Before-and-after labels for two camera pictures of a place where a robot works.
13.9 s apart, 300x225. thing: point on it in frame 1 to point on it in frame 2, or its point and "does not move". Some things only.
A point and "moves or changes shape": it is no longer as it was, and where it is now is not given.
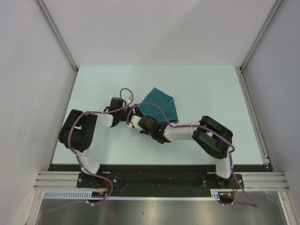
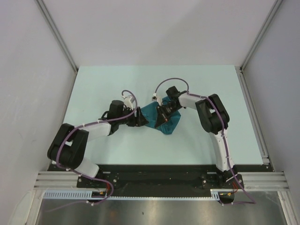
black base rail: (158, 180) does not move
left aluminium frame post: (42, 7) does not move
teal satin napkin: (165, 101) moves or changes shape
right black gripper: (143, 131) to (161, 120)
